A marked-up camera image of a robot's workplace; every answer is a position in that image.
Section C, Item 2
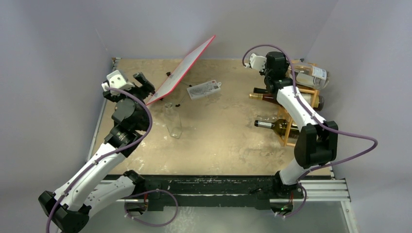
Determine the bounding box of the clear white-label wine bottle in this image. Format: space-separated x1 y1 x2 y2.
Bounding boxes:
293 62 329 90

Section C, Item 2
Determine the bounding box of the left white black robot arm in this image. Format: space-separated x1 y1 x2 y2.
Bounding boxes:
38 70 155 233

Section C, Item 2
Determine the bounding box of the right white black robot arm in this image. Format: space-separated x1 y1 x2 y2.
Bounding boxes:
261 51 338 198

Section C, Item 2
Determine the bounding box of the red wine bottle gold cap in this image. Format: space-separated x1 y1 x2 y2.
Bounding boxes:
248 92 325 112

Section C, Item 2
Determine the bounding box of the wooden wine rack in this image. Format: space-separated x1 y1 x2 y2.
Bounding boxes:
276 59 324 148

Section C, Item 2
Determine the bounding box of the empty clear glass bottle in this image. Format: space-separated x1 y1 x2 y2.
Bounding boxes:
164 102 182 139

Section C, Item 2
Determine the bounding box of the green wine bottle bottom row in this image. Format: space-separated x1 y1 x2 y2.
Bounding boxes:
254 119 299 138

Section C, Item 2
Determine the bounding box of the pink framed whiteboard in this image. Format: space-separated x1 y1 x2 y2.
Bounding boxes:
146 35 216 105

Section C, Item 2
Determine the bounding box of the black wire whiteboard stand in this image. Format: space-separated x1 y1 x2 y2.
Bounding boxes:
151 72 194 108

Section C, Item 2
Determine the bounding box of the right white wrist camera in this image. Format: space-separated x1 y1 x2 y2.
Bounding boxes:
244 53 267 72

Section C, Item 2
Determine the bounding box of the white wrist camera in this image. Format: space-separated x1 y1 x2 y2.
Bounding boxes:
101 70 135 91
244 53 267 72

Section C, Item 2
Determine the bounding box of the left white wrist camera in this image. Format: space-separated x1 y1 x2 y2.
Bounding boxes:
101 70 135 91

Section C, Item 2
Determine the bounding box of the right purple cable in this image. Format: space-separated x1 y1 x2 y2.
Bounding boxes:
242 44 379 219

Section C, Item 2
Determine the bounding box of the aluminium table edge rail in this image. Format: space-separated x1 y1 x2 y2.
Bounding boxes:
85 57 121 163

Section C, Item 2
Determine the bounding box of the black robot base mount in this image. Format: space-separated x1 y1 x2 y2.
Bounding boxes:
104 174 305 213

